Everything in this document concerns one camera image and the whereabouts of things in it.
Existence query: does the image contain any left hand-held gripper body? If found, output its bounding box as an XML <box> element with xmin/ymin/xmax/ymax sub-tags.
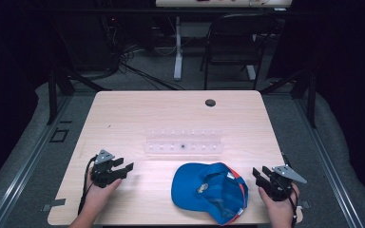
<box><xmin>89</xmin><ymin>149</ymin><xmax>123</xmax><ymax>189</ymax></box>

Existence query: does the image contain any blue baseball cap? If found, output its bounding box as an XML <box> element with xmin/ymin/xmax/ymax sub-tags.
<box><xmin>170</xmin><ymin>161</ymin><xmax>250</xmax><ymax>227</ymax></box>

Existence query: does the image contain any clear acrylic peg rack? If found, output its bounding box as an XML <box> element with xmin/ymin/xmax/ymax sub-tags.
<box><xmin>144</xmin><ymin>127</ymin><xmax>225</xmax><ymax>158</ymax></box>

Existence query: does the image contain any bundle of black floor cables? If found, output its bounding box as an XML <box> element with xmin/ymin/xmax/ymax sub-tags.
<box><xmin>101</xmin><ymin>15</ymin><xmax>188</xmax><ymax>92</ymax></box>

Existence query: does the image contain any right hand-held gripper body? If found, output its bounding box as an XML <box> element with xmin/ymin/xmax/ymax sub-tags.
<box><xmin>263</xmin><ymin>164</ymin><xmax>308</xmax><ymax>202</ymax></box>

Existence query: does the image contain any person's right hand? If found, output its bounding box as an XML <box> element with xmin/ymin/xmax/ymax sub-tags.
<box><xmin>258</xmin><ymin>185</ymin><xmax>300</xmax><ymax>228</ymax></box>

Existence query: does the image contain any white desk leg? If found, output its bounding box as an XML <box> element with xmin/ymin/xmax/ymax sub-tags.
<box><xmin>173</xmin><ymin>15</ymin><xmax>184</xmax><ymax>82</ymax></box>

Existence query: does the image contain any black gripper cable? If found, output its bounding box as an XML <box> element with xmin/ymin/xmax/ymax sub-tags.
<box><xmin>77</xmin><ymin>155</ymin><xmax>98</xmax><ymax>217</ymax></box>
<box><xmin>280</xmin><ymin>151</ymin><xmax>299</xmax><ymax>228</ymax></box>

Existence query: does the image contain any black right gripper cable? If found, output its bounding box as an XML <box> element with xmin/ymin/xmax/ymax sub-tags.
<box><xmin>280</xmin><ymin>151</ymin><xmax>299</xmax><ymax>228</ymax></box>

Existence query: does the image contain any black metal stand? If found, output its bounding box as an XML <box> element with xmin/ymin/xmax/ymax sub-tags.
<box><xmin>46</xmin><ymin>65</ymin><xmax>112</xmax><ymax>126</ymax></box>
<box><xmin>259</xmin><ymin>66</ymin><xmax>318</xmax><ymax>129</ymax></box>

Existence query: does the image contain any gray tape strip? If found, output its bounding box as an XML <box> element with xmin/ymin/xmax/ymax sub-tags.
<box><xmin>40</xmin><ymin>198</ymin><xmax>67</xmax><ymax>213</ymax></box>

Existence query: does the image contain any black folding chair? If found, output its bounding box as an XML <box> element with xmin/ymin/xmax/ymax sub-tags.
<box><xmin>199</xmin><ymin>12</ymin><xmax>279</xmax><ymax>91</ymax></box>

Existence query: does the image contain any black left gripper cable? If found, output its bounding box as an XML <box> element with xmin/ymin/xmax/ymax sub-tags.
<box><xmin>77</xmin><ymin>155</ymin><xmax>98</xmax><ymax>217</ymax></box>

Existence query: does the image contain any aluminium floor rail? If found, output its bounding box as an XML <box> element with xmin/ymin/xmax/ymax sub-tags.
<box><xmin>0</xmin><ymin>94</ymin><xmax>74</xmax><ymax>228</ymax></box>
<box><xmin>294</xmin><ymin>94</ymin><xmax>365</xmax><ymax>228</ymax></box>

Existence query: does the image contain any person's left hand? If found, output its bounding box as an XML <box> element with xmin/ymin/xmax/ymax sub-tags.
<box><xmin>81</xmin><ymin>167</ymin><xmax>123</xmax><ymax>220</ymax></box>

